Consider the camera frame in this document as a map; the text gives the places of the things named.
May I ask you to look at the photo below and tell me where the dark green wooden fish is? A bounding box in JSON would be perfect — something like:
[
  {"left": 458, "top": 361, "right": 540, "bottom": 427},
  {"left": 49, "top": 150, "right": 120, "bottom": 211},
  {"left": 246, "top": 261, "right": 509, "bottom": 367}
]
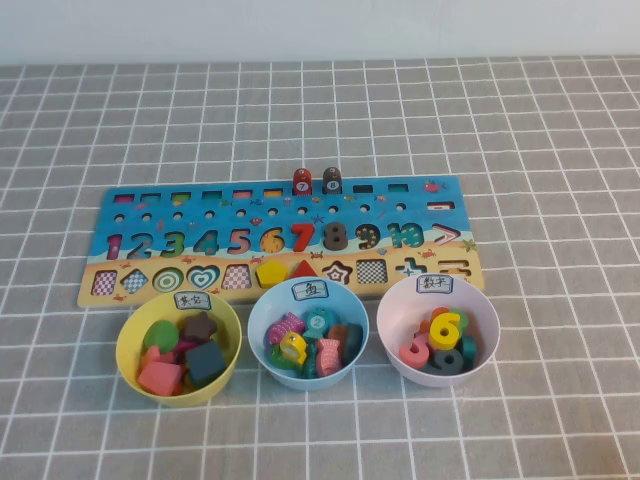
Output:
[{"left": 341, "top": 322, "right": 365, "bottom": 366}]

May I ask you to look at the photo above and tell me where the yellow plastic bowl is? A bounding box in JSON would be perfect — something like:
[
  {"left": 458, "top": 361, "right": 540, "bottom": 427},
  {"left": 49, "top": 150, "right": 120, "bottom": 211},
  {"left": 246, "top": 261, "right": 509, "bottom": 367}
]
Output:
[{"left": 115, "top": 291, "right": 243, "bottom": 408}]

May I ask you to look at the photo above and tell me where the white label on blue bowl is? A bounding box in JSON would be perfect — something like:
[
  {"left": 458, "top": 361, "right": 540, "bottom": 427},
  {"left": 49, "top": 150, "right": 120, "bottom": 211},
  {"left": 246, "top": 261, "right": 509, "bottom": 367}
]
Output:
[{"left": 291, "top": 279, "right": 332, "bottom": 302}]

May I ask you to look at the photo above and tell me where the pink striped wooden fish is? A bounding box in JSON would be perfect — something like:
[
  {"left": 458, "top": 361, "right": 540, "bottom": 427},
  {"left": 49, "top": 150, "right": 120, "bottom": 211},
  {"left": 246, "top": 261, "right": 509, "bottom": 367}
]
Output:
[{"left": 264, "top": 311, "right": 307, "bottom": 346}]

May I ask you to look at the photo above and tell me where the blue wooden number puzzle board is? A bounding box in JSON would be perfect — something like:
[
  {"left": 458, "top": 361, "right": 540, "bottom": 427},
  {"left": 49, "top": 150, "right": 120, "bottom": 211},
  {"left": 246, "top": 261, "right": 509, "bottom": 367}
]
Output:
[{"left": 75, "top": 175, "right": 486, "bottom": 308}]

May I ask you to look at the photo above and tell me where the red wooden triangle piece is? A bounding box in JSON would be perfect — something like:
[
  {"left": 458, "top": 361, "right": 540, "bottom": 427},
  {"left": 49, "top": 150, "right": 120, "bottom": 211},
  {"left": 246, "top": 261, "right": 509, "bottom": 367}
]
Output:
[{"left": 289, "top": 260, "right": 323, "bottom": 279}]

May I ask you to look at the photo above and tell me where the dark teal wooden square piece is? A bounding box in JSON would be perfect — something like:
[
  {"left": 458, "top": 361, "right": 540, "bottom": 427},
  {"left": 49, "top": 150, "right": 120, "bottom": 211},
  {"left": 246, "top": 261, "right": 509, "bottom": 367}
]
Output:
[{"left": 184, "top": 340, "right": 228, "bottom": 388}]

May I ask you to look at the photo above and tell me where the gray white-grid tablecloth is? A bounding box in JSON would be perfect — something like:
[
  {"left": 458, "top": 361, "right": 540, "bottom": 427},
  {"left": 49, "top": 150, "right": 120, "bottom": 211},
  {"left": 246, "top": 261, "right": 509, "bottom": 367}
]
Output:
[{"left": 0, "top": 54, "right": 640, "bottom": 480}]

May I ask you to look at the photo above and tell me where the red fish peg number seven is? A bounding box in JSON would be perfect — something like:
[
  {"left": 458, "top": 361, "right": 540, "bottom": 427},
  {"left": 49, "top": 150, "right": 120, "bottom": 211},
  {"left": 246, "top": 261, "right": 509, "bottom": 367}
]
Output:
[{"left": 291, "top": 167, "right": 314, "bottom": 197}]

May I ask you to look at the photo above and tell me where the white label on yellow bowl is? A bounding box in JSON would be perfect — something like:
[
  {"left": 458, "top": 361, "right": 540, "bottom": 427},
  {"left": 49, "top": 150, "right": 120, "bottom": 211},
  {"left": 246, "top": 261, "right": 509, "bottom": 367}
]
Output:
[{"left": 173, "top": 292, "right": 214, "bottom": 310}]

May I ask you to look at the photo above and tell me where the orange wooden number piece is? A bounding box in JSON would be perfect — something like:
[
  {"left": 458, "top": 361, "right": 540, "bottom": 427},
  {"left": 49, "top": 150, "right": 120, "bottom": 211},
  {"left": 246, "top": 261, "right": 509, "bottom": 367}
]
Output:
[{"left": 418, "top": 306, "right": 451, "bottom": 336}]

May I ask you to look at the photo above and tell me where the brown fish peg number eight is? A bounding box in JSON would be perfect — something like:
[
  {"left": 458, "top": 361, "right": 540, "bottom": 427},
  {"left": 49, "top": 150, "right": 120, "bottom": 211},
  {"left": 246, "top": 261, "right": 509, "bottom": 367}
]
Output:
[{"left": 321, "top": 166, "right": 344, "bottom": 196}]

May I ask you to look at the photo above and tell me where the yellow wooden fish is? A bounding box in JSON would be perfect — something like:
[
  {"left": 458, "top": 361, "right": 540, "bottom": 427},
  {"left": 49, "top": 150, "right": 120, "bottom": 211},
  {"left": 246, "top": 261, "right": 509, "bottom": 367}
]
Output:
[{"left": 278, "top": 331, "right": 308, "bottom": 364}]

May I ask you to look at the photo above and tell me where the pale pink plastic bowl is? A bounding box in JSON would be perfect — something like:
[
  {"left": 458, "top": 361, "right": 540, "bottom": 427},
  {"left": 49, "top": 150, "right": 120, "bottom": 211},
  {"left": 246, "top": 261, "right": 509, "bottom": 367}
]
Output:
[{"left": 375, "top": 277, "right": 502, "bottom": 389}]

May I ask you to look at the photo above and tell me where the brown wooden star piece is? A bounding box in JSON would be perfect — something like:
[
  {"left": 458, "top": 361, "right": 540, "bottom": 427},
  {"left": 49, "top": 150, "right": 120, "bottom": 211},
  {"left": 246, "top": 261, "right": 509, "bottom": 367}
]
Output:
[{"left": 179, "top": 310, "right": 219, "bottom": 344}]

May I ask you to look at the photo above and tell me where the red wooden number seven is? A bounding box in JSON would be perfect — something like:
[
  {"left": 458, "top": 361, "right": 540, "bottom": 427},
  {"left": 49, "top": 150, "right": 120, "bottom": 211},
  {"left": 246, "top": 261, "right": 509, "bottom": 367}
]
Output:
[{"left": 291, "top": 222, "right": 317, "bottom": 253}]

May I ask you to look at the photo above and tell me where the orange-brown wooden fish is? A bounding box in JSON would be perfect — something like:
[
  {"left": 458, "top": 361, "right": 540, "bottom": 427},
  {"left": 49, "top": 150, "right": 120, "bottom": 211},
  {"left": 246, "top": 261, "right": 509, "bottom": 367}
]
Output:
[{"left": 327, "top": 323, "right": 351, "bottom": 351}]

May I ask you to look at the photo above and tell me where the yellow wooden number six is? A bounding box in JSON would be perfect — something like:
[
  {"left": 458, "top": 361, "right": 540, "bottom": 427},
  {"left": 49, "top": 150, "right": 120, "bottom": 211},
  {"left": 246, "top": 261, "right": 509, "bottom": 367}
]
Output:
[{"left": 428, "top": 310, "right": 462, "bottom": 352}]

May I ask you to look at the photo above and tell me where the gray wooden number nine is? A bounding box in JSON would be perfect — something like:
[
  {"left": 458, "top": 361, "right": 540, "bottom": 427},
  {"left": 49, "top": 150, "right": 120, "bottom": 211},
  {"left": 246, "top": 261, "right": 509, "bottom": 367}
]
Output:
[{"left": 423, "top": 346, "right": 464, "bottom": 375}]

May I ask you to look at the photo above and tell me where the white label on pink bowl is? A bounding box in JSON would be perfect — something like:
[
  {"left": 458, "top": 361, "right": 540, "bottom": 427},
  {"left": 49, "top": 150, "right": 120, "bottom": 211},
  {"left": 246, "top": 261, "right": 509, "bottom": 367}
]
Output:
[{"left": 415, "top": 274, "right": 455, "bottom": 293}]

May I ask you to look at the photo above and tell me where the brown wooden number eight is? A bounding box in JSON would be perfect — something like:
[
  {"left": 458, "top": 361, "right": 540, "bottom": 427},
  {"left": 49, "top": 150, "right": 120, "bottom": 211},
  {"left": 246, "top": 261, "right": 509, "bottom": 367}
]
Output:
[{"left": 322, "top": 221, "right": 351, "bottom": 252}]

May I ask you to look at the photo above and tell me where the magenta wooden shape piece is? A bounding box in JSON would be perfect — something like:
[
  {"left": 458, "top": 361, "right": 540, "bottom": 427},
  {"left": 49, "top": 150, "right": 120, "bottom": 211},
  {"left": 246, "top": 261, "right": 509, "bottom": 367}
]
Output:
[{"left": 172, "top": 339, "right": 199, "bottom": 364}]

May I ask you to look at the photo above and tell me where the yellow wooden pentagon piece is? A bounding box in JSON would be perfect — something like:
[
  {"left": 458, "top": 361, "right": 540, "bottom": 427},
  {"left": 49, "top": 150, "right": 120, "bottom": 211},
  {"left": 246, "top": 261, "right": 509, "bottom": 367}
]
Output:
[{"left": 255, "top": 259, "right": 290, "bottom": 288}]

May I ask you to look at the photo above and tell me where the teal wooden fish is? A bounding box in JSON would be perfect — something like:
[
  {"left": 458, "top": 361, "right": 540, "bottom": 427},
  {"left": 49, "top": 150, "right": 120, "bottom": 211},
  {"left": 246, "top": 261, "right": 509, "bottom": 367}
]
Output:
[{"left": 299, "top": 349, "right": 321, "bottom": 380}]

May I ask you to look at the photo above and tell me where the teal wooden number piece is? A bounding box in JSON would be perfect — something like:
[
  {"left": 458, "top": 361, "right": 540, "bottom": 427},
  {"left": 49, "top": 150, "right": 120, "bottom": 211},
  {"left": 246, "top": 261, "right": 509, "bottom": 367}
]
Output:
[{"left": 458, "top": 333, "right": 478, "bottom": 372}]

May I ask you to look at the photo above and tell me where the light blue plastic bowl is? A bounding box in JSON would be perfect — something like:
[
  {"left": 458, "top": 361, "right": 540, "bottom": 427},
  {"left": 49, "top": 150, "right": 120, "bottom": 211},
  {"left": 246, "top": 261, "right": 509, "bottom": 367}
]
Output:
[{"left": 247, "top": 277, "right": 371, "bottom": 393}]

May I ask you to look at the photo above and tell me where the pink wooden trapezoid piece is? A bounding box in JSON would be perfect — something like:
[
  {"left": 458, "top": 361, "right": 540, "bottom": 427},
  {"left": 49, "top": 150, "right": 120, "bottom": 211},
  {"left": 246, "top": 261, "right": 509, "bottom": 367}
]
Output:
[{"left": 136, "top": 360, "right": 183, "bottom": 396}]

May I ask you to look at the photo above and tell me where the green wooden circle piece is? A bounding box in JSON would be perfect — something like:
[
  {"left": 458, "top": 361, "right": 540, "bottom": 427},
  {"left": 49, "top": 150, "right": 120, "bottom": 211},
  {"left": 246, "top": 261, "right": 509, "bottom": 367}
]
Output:
[{"left": 142, "top": 320, "right": 180, "bottom": 354}]

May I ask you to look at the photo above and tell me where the salmon wooden number five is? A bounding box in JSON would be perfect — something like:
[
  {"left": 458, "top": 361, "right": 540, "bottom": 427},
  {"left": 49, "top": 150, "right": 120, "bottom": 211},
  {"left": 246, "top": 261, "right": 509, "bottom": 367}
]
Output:
[{"left": 399, "top": 333, "right": 432, "bottom": 370}]

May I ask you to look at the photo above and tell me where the teal wooden fish number two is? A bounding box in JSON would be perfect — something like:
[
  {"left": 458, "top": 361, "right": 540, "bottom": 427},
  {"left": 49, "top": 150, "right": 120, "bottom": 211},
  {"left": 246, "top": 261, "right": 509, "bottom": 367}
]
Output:
[{"left": 302, "top": 308, "right": 333, "bottom": 343}]

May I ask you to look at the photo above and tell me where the orange-red wooden shape piece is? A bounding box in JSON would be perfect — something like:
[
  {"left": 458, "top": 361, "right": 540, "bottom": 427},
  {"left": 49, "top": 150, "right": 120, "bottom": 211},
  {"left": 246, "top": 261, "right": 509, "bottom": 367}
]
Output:
[{"left": 139, "top": 344, "right": 176, "bottom": 371}]

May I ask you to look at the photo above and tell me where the salmon pink wooden fish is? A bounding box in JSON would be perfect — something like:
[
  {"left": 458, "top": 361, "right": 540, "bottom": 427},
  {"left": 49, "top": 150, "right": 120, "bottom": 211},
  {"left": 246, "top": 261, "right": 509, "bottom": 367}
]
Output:
[{"left": 314, "top": 337, "right": 343, "bottom": 377}]

